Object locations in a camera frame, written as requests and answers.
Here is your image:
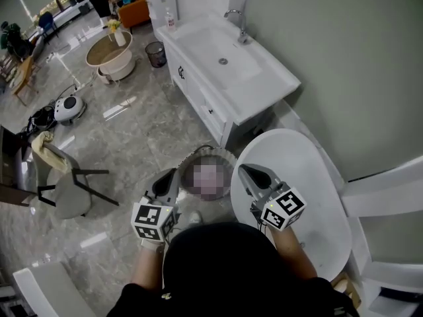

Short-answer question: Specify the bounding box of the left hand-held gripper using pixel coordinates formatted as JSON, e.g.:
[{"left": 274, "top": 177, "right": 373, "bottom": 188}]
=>
[{"left": 131, "top": 167, "right": 182, "bottom": 244}]

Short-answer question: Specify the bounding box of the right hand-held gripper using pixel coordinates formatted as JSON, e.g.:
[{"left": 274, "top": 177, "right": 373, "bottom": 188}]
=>
[{"left": 238, "top": 163, "right": 308, "bottom": 232}]

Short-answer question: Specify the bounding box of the pink cloth garment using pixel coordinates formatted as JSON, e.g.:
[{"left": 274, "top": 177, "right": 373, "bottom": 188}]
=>
[{"left": 192, "top": 162, "right": 231, "bottom": 201}]

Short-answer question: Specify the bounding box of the round laundry basket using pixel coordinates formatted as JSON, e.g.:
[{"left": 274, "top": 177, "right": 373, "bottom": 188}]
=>
[{"left": 177, "top": 145, "right": 239, "bottom": 201}]

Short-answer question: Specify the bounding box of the person's right forearm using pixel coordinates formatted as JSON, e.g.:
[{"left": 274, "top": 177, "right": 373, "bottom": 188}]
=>
[{"left": 266, "top": 225, "right": 319, "bottom": 281}]

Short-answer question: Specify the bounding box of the person's left forearm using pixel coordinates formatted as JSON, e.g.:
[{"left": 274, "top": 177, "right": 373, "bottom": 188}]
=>
[{"left": 131, "top": 242, "right": 167, "bottom": 293}]

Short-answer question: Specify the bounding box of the person's left shoe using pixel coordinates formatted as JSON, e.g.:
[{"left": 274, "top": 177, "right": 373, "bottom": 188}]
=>
[{"left": 188, "top": 209, "right": 204, "bottom": 226}]

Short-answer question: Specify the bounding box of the white bathtub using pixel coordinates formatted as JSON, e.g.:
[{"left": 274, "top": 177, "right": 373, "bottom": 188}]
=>
[{"left": 229, "top": 127, "right": 353, "bottom": 282}]

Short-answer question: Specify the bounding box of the pale wristband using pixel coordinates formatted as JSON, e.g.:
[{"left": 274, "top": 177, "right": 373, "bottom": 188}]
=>
[{"left": 141, "top": 238, "right": 165, "bottom": 252}]

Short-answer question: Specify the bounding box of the grey chair with black legs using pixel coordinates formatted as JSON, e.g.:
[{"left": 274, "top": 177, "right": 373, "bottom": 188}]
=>
[{"left": 31, "top": 142, "right": 120, "bottom": 221}]

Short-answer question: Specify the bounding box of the person's black shirt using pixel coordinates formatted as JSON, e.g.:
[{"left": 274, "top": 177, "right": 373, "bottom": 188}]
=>
[{"left": 106, "top": 222, "right": 360, "bottom": 317}]

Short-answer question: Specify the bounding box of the white vanity cabinet with sink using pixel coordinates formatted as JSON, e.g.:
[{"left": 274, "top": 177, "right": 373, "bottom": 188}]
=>
[{"left": 154, "top": 11, "right": 302, "bottom": 149}]

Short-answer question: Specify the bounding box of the beige towel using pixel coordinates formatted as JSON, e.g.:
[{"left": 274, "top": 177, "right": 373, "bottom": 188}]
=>
[{"left": 30, "top": 130, "right": 73, "bottom": 175}]

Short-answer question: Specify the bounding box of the white round floor appliance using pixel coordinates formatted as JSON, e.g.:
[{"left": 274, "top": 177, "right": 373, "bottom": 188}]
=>
[{"left": 53, "top": 94, "right": 88, "bottom": 127}]

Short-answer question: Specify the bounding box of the black mesh wastebasket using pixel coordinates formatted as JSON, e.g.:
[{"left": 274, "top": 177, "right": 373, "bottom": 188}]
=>
[{"left": 145, "top": 41, "right": 167, "bottom": 69}]

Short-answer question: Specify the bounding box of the beige round basin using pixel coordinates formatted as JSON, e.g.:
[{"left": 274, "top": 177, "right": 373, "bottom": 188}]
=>
[{"left": 85, "top": 29, "right": 137, "bottom": 86}]

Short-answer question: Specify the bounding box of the black bag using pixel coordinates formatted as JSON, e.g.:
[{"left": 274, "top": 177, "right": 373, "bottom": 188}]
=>
[{"left": 27, "top": 105, "right": 58, "bottom": 135}]

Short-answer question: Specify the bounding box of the chrome faucet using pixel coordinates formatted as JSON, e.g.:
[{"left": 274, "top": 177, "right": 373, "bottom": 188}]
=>
[{"left": 223, "top": 9, "right": 250, "bottom": 45}]

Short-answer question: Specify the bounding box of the white vase with yellow flowers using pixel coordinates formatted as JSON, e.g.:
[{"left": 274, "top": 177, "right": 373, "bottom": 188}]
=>
[{"left": 106, "top": 18, "right": 128, "bottom": 48}]

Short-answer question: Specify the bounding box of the clear plastic bottle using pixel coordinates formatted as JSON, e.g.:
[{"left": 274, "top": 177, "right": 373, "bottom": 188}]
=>
[{"left": 164, "top": 6, "right": 177, "bottom": 33}]

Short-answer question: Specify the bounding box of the wooden chair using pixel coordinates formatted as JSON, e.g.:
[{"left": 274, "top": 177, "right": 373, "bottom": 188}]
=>
[{"left": 11, "top": 55, "right": 41, "bottom": 108}]

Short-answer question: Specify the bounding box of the orange armchair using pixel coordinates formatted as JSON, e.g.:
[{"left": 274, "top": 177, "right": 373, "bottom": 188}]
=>
[{"left": 115, "top": 0, "right": 153, "bottom": 30}]

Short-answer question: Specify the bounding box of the white sign board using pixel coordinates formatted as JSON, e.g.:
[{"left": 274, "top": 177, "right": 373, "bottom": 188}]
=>
[{"left": 144, "top": 0, "right": 180, "bottom": 23}]

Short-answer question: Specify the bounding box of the blue chair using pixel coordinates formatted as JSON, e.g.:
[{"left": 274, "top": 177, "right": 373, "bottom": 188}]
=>
[{"left": 37, "top": 11, "right": 61, "bottom": 40}]

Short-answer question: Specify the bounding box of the green potted plant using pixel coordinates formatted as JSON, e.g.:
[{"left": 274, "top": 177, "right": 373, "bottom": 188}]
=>
[{"left": 0, "top": 20, "right": 33, "bottom": 59}]

